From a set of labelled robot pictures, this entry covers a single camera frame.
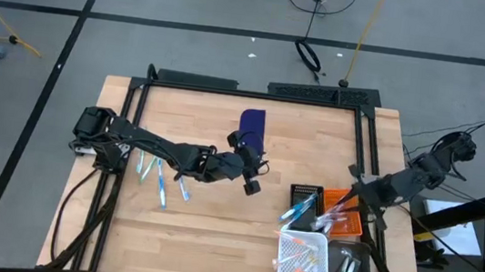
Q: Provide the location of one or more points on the black flat box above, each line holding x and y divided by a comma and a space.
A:
198, 80

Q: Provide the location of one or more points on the black perforated box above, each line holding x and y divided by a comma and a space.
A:
320, 93

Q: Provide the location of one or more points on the silver metal bracket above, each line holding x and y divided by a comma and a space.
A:
84, 151

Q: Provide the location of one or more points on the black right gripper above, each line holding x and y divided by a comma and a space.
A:
373, 192

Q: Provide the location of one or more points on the white box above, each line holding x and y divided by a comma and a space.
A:
456, 233

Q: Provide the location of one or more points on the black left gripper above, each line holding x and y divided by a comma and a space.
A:
234, 165

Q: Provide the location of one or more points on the black perforated plastic basket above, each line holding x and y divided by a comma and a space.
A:
305, 190

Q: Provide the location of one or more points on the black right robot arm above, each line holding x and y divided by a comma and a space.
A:
416, 174

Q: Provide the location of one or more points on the purple flat mat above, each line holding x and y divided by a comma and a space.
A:
253, 119

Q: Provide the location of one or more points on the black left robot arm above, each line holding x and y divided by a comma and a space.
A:
150, 144

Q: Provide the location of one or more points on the black desk beam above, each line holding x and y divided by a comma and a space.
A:
467, 209

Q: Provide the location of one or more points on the purple toothbrush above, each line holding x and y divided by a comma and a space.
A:
329, 221
333, 214

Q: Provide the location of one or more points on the orange perforated plastic basket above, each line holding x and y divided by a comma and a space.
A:
351, 228

